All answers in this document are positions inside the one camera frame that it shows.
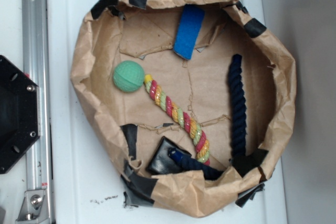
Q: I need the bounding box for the brown paper bag bin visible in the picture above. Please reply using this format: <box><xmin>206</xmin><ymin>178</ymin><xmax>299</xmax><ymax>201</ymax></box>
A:
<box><xmin>71</xmin><ymin>0</ymin><xmax>297</xmax><ymax>217</ymax></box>

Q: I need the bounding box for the green rubber ball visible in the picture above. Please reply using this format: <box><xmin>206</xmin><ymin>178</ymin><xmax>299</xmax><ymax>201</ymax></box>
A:
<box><xmin>113</xmin><ymin>61</ymin><xmax>145</xmax><ymax>93</ymax></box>

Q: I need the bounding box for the black square block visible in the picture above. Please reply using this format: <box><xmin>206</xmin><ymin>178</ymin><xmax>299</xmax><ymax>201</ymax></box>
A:
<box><xmin>146</xmin><ymin>136</ymin><xmax>192</xmax><ymax>175</ymax></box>

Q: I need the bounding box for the blue sponge block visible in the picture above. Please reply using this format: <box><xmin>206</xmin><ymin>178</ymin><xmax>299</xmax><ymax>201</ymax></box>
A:
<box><xmin>173</xmin><ymin>5</ymin><xmax>205</xmax><ymax>60</ymax></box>

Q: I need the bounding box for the multicolour braided rope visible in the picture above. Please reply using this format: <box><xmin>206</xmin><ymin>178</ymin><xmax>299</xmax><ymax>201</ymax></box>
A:
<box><xmin>143</xmin><ymin>74</ymin><xmax>211</xmax><ymax>166</ymax></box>

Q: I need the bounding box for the dark blue rope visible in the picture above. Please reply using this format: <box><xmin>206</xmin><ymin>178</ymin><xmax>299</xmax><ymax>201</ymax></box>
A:
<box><xmin>167</xmin><ymin>54</ymin><xmax>248</xmax><ymax>180</ymax></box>

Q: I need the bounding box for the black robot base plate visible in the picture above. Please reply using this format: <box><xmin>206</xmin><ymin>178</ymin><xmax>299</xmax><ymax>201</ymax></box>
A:
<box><xmin>1</xmin><ymin>56</ymin><xmax>39</xmax><ymax>174</ymax></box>

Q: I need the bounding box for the aluminium extrusion rail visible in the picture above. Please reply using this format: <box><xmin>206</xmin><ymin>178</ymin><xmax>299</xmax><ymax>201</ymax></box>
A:
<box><xmin>22</xmin><ymin>0</ymin><xmax>53</xmax><ymax>190</ymax></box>

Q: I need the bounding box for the metal corner bracket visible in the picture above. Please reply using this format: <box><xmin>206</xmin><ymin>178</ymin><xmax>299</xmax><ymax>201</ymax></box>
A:
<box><xmin>15</xmin><ymin>189</ymin><xmax>51</xmax><ymax>224</ymax></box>

